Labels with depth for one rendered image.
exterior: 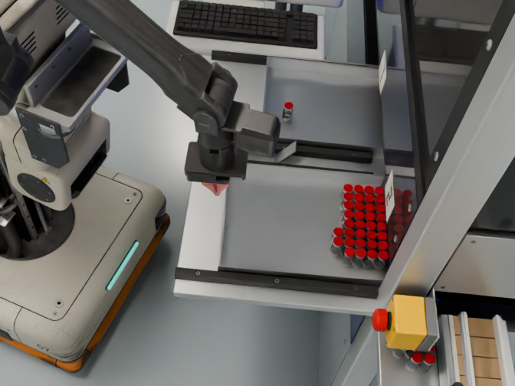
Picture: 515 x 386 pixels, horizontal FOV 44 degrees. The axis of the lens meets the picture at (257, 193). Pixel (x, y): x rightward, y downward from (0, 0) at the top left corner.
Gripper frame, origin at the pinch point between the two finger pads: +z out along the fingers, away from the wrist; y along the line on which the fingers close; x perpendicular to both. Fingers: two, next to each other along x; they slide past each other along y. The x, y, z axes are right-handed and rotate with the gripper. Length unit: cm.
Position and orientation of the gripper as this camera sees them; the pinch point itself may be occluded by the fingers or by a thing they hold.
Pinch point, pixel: (217, 190)
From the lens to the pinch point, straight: 114.9
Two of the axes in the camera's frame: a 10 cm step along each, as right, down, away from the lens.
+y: 10.0, 0.8, -0.1
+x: 0.7, -8.1, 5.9
